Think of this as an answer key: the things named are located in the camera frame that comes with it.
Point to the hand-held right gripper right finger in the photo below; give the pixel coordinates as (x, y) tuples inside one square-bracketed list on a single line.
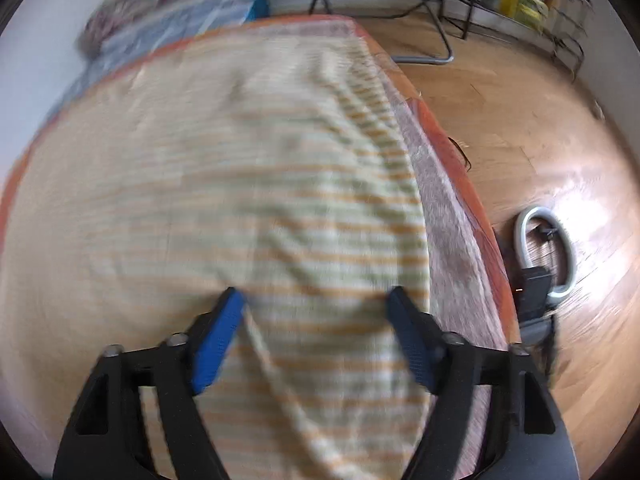
[(412, 340)]

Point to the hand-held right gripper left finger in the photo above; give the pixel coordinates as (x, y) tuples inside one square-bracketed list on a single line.
[(220, 340)]

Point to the beige plaid cloth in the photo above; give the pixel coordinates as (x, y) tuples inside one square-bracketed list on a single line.
[(450, 260)]

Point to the black stand base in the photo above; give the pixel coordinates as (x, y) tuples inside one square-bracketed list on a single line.
[(535, 295)]

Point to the yellow striped fringed blanket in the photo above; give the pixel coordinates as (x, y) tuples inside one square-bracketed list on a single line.
[(225, 185)]

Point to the orange floral blanket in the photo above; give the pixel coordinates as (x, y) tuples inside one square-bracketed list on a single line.
[(470, 195)]

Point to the small floor object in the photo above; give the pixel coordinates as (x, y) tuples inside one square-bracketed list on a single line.
[(599, 111)]

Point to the blue checked bed sheet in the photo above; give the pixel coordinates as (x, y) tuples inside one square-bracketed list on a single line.
[(200, 15)]

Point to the black clothes rack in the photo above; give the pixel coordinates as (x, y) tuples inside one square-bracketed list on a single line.
[(565, 40)]

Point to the folded floral quilt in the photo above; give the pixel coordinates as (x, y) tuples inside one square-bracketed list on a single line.
[(150, 0)]

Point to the yellow crate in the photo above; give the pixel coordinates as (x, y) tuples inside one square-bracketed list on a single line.
[(522, 2)]

